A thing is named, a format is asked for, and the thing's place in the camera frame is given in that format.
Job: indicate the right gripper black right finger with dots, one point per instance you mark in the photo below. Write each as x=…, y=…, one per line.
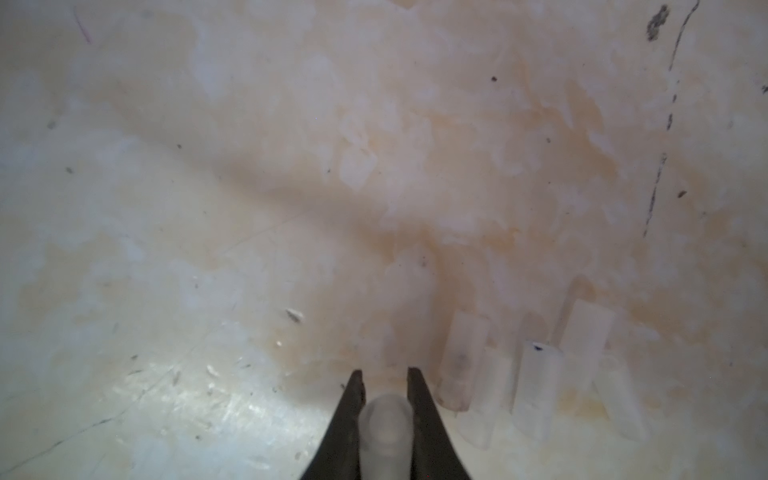
x=433, y=455

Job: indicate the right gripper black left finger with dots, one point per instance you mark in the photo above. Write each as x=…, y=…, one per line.
x=337, y=457

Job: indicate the translucent pen cap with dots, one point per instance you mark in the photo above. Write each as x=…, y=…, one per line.
x=615, y=387
x=386, y=432
x=467, y=338
x=537, y=387
x=582, y=343
x=477, y=424

